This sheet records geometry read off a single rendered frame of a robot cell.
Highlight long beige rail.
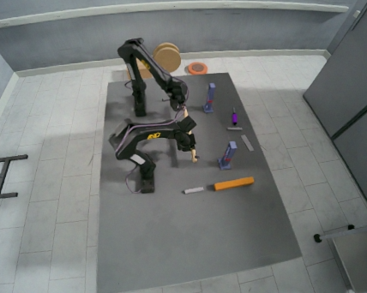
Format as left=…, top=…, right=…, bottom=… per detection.
left=183, top=110, right=200, bottom=163

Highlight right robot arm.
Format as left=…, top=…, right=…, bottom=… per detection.
left=108, top=116, right=197, bottom=193

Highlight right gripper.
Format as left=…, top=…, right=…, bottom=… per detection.
left=177, top=131, right=196, bottom=152

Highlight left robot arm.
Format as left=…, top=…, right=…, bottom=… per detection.
left=117, top=38, right=187, bottom=112

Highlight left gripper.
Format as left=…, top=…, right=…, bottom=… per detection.
left=170, top=96, right=186, bottom=110

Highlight purple screwdriver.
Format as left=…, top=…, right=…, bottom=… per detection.
left=232, top=112, right=238, bottom=125

